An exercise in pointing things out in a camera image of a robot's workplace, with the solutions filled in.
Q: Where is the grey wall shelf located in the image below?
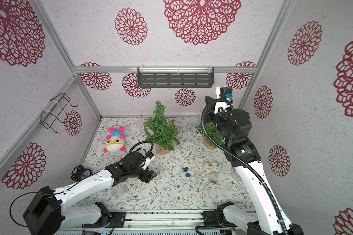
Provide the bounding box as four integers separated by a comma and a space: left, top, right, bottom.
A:
137, 67, 214, 88

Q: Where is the clear plastic battery box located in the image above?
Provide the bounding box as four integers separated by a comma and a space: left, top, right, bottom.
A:
208, 172, 219, 184

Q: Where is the metal base rail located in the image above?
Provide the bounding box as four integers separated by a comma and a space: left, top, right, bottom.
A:
52, 209, 257, 235

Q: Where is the right small green christmas tree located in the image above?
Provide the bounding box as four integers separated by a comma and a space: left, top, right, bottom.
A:
197, 122, 225, 150

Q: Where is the white pink plush toy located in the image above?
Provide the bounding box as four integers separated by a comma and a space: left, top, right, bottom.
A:
104, 126, 126, 153

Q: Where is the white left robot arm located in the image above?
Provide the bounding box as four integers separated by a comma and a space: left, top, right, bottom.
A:
23, 141, 157, 235

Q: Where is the black wire wall rack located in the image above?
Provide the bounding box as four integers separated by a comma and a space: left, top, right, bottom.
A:
40, 93, 78, 134

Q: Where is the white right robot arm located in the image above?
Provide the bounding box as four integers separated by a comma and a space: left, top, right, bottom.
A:
200, 86, 304, 235

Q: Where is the left small green christmas tree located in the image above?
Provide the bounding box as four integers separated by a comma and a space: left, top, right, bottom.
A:
144, 101, 180, 155

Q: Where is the small green christmas tree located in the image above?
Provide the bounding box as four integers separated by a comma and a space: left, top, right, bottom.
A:
197, 122, 225, 150
144, 101, 180, 155

